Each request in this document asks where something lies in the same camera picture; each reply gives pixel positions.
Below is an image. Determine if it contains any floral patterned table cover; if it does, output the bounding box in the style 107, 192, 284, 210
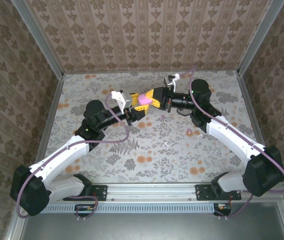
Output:
35, 71, 267, 185

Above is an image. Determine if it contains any black wiring junction box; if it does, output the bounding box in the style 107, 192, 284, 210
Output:
74, 203, 95, 218
213, 202, 232, 216

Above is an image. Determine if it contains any grey metal shelf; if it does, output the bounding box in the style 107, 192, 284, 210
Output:
11, 201, 284, 240

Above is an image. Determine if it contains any thin black cable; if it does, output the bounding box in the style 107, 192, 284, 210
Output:
176, 109, 194, 117

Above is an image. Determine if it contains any aluminium side rail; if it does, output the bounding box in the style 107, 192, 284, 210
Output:
31, 74, 65, 168
236, 71, 269, 153

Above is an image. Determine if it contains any aluminium frame post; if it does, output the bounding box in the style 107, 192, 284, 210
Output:
10, 0, 65, 80
236, 0, 281, 76

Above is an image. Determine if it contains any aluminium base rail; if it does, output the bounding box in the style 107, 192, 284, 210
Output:
91, 183, 197, 202

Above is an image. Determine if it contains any short purple base cable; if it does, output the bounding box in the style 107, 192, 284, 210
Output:
68, 195, 100, 221
215, 194, 254, 221

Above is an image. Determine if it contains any white slotted cable duct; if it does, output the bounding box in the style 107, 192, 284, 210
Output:
41, 201, 217, 214

